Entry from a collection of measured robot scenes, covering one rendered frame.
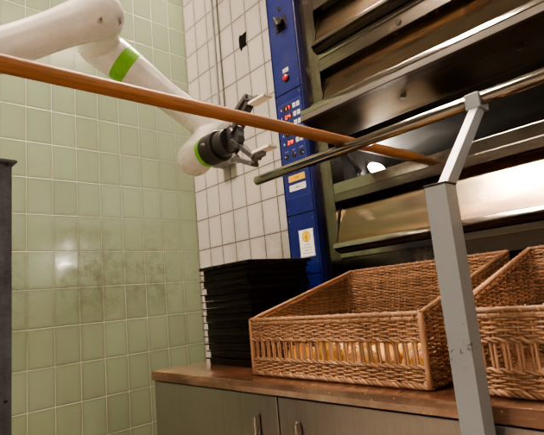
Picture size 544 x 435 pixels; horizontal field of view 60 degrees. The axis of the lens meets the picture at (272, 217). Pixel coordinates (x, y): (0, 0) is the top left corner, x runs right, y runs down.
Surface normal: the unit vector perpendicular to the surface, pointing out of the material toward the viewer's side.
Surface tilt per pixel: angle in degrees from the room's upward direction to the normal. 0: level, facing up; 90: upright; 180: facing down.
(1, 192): 90
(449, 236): 90
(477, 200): 70
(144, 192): 90
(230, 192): 90
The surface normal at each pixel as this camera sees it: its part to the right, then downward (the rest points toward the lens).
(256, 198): -0.73, -0.05
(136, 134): 0.67, -0.18
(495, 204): -0.72, -0.38
